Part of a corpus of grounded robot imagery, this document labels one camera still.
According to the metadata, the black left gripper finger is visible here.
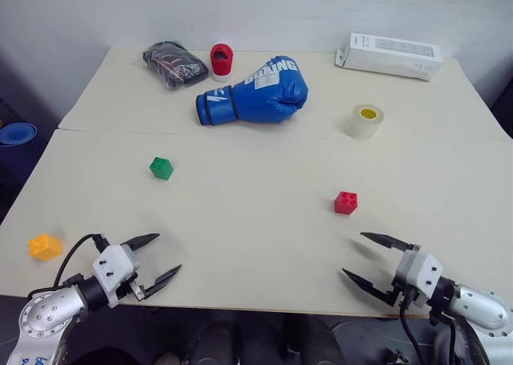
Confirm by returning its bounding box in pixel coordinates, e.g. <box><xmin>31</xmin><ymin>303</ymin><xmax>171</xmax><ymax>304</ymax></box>
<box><xmin>141</xmin><ymin>264</ymin><xmax>183</xmax><ymax>301</ymax></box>
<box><xmin>120</xmin><ymin>233</ymin><xmax>161</xmax><ymax>252</ymax></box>

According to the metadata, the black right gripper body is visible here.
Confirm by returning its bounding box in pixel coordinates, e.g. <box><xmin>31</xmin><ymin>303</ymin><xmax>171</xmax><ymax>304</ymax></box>
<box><xmin>389</xmin><ymin>249</ymin><xmax>421</xmax><ymax>308</ymax></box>

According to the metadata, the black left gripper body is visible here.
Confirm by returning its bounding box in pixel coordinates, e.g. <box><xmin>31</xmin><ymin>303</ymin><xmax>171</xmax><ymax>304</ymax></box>
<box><xmin>115</xmin><ymin>245</ymin><xmax>148</xmax><ymax>302</ymax></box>

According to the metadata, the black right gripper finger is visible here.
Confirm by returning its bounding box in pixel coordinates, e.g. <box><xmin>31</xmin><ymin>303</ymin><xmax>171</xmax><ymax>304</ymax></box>
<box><xmin>360</xmin><ymin>231</ymin><xmax>420</xmax><ymax>253</ymax></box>
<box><xmin>341</xmin><ymin>267</ymin><xmax>398</xmax><ymax>306</ymax></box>

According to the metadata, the red toy brick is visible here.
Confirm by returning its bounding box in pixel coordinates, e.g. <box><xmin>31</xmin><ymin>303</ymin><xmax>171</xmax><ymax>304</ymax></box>
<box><xmin>333</xmin><ymin>190</ymin><xmax>360</xmax><ymax>216</ymax></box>

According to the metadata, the green toy brick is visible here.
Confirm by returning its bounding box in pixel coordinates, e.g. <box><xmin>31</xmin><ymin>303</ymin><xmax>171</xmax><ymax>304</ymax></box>
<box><xmin>148</xmin><ymin>156</ymin><xmax>175</xmax><ymax>181</ymax></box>

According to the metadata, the dark rounded shape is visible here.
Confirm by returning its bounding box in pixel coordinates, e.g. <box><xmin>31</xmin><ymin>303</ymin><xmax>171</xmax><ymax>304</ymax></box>
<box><xmin>184</xmin><ymin>311</ymin><xmax>282</xmax><ymax>365</ymax></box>

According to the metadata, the yellow toy brick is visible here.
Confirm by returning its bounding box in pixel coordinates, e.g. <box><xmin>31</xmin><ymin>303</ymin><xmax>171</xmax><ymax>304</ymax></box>
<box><xmin>27</xmin><ymin>233</ymin><xmax>64</xmax><ymax>263</ymax></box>

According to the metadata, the clear tape roll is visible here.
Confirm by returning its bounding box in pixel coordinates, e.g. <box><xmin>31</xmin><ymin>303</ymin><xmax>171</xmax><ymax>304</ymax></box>
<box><xmin>345</xmin><ymin>103</ymin><xmax>386</xmax><ymax>140</ymax></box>

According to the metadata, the blue rolled mat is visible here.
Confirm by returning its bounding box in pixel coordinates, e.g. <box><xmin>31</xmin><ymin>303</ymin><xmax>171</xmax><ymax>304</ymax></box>
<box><xmin>0</xmin><ymin>122</ymin><xmax>38</xmax><ymax>147</ymax></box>

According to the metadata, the black item in plastic bag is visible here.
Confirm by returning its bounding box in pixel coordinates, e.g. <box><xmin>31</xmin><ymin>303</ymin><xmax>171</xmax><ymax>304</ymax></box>
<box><xmin>131</xmin><ymin>40</ymin><xmax>211</xmax><ymax>92</ymax></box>

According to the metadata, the white cardboard box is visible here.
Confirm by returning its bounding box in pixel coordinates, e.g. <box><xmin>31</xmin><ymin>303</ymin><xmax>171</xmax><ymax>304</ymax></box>
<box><xmin>334</xmin><ymin>31</ymin><xmax>443</xmax><ymax>82</ymax></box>

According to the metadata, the blue boxing glove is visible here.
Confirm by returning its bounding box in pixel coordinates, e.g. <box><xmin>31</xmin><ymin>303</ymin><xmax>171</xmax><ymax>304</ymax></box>
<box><xmin>195</xmin><ymin>55</ymin><xmax>309</xmax><ymax>129</ymax></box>

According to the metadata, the red and white baby shoe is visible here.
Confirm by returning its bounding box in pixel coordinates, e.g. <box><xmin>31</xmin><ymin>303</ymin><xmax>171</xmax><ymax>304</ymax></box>
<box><xmin>209</xmin><ymin>43</ymin><xmax>236</xmax><ymax>82</ymax></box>

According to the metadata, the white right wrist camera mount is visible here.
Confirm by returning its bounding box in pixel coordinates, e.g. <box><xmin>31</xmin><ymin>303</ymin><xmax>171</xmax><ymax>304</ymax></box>
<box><xmin>410</xmin><ymin>251</ymin><xmax>444</xmax><ymax>306</ymax></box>

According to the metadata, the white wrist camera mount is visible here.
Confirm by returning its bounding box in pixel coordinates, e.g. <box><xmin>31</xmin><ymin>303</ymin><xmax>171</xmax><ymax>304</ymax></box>
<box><xmin>410</xmin><ymin>251</ymin><xmax>444</xmax><ymax>306</ymax></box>
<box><xmin>91</xmin><ymin>244</ymin><xmax>142</xmax><ymax>306</ymax></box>

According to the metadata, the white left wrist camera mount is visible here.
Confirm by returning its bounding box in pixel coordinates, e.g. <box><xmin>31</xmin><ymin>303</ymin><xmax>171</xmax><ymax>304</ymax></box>
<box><xmin>91</xmin><ymin>244</ymin><xmax>142</xmax><ymax>306</ymax></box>

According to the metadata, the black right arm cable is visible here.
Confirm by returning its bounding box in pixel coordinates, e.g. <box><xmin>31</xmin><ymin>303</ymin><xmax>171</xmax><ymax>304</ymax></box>
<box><xmin>398</xmin><ymin>289</ymin><xmax>426</xmax><ymax>365</ymax></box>

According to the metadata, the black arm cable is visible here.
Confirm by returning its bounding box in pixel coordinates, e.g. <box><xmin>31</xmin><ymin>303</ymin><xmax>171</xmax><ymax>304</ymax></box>
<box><xmin>398</xmin><ymin>289</ymin><xmax>426</xmax><ymax>365</ymax></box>
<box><xmin>53</xmin><ymin>233</ymin><xmax>111</xmax><ymax>287</ymax></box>

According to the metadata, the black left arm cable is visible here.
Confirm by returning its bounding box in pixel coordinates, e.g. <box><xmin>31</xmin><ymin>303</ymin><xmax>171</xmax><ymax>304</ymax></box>
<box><xmin>53</xmin><ymin>233</ymin><xmax>111</xmax><ymax>287</ymax></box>

